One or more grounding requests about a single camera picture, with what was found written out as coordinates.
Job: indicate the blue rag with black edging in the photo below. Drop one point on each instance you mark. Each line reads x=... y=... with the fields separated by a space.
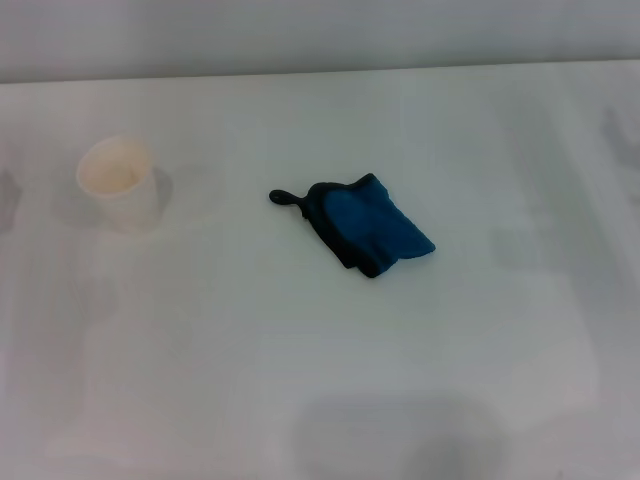
x=365 y=225

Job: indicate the cream paper cup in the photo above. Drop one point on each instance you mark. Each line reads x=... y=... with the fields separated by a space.
x=120 y=185

